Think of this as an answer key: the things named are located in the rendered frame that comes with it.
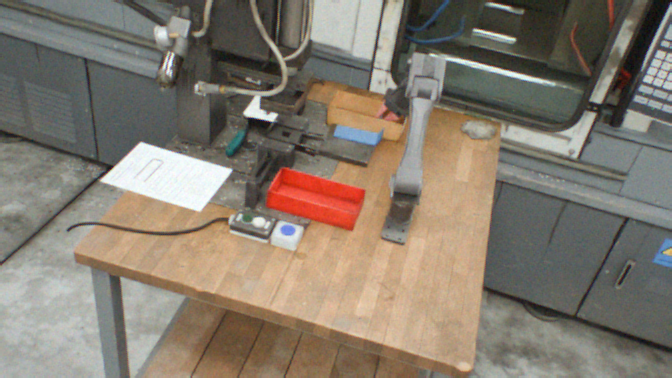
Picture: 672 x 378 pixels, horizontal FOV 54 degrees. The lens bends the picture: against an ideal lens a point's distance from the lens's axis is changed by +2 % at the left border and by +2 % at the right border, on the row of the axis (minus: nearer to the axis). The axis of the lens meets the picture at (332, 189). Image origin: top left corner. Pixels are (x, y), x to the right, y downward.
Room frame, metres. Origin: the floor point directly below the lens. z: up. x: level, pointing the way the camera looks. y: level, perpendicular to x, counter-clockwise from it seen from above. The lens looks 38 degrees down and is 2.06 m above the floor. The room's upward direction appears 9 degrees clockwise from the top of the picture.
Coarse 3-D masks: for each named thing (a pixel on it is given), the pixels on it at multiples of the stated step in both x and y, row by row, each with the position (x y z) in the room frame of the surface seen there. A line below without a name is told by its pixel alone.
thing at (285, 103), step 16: (224, 64) 1.62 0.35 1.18; (240, 64) 1.65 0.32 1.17; (256, 64) 1.67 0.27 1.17; (272, 64) 1.67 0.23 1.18; (272, 80) 1.60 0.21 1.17; (288, 80) 1.59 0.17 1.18; (304, 80) 1.60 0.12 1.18; (272, 96) 1.56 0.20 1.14; (288, 96) 1.57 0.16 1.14; (304, 96) 1.62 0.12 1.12; (272, 112) 1.53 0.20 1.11; (288, 112) 1.52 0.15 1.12
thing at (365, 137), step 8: (344, 128) 1.79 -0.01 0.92; (352, 128) 1.80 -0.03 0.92; (336, 136) 1.74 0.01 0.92; (344, 136) 1.75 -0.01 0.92; (352, 136) 1.75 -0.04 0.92; (360, 136) 1.76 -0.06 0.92; (368, 136) 1.77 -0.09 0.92; (376, 136) 1.78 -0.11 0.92; (368, 144) 1.73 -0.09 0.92; (376, 144) 1.73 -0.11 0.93
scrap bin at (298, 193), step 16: (288, 176) 1.48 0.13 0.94; (304, 176) 1.47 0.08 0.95; (272, 192) 1.37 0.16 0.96; (288, 192) 1.44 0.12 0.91; (304, 192) 1.45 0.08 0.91; (320, 192) 1.46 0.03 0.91; (336, 192) 1.45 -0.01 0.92; (352, 192) 1.44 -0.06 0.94; (272, 208) 1.36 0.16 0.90; (288, 208) 1.36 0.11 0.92; (304, 208) 1.35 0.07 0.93; (320, 208) 1.34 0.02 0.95; (336, 208) 1.34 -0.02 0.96; (352, 208) 1.42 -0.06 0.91; (336, 224) 1.33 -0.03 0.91; (352, 224) 1.33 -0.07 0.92
